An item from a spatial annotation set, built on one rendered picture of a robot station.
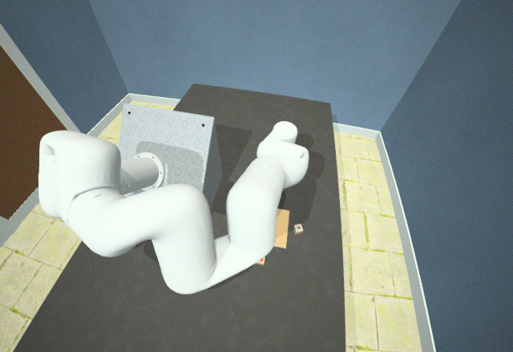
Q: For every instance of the tan flat mat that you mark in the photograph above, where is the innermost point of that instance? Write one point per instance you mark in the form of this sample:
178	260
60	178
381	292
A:
282	228

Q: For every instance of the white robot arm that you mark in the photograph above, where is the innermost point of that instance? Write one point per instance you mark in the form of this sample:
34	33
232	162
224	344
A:
84	177

